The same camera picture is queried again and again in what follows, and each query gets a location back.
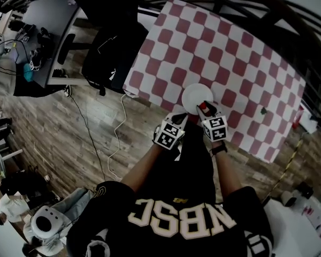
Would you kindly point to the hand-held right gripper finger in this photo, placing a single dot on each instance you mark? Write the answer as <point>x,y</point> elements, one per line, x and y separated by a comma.
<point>213,109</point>
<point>202,114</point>

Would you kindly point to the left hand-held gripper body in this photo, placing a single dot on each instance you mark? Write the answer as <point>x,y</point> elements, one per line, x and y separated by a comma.
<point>168,135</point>

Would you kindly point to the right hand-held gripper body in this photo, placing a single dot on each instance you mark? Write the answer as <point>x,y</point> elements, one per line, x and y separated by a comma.
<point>216,128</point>

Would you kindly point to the red strawberry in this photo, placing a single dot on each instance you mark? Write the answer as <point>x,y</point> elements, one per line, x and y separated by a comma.
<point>202,106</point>

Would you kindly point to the white round plate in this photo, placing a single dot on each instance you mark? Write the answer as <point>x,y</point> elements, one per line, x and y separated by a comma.
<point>195,96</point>

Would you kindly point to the person's left forearm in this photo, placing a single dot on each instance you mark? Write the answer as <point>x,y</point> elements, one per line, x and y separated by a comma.
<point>144,165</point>

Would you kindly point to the person's right forearm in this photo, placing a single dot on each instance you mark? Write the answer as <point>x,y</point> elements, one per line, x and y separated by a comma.
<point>228,170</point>

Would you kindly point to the black wrist band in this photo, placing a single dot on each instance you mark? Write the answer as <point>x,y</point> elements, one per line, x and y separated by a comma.
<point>218,149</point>

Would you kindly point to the black trousers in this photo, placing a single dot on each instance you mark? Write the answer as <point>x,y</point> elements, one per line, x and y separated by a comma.
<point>187,165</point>

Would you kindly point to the small dark green object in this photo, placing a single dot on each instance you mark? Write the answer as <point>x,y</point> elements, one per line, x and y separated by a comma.
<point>263,110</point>

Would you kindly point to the red white checkered tablecloth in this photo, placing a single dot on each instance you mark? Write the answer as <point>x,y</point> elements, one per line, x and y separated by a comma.
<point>203,49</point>

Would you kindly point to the yellow black striped tape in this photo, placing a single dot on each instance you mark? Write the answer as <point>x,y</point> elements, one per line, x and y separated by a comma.
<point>286,167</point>

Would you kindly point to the red white packet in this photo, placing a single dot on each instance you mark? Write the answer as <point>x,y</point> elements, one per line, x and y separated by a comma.
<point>297,118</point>

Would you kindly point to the black backpack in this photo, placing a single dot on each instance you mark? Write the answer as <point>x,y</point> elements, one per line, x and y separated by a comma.
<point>112,60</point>

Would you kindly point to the black lettered jersey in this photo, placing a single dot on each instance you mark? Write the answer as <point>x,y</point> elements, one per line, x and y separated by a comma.
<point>176,223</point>

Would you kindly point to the white cup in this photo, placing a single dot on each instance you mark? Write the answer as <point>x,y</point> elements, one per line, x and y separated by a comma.
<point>288,198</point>

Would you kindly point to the grey cloth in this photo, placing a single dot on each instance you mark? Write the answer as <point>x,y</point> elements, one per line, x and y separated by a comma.
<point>69,205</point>

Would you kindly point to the black office chair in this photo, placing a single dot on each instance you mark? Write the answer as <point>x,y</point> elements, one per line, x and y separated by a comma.
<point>67,48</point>

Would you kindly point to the white side table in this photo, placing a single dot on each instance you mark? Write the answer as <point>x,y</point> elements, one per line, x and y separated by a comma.
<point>297,231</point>

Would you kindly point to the black jacket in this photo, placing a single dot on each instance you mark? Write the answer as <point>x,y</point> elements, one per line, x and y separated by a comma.
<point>101,1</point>

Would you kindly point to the white headset device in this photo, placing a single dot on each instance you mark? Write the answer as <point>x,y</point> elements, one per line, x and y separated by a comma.
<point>44,221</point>

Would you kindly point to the teal object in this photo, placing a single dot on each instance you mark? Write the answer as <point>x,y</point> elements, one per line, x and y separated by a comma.
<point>28,72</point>

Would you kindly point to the grey desk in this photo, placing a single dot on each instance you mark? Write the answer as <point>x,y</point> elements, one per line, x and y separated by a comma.
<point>53,23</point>

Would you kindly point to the black metal frame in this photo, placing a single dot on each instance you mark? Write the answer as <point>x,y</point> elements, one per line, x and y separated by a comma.
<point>256,1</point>

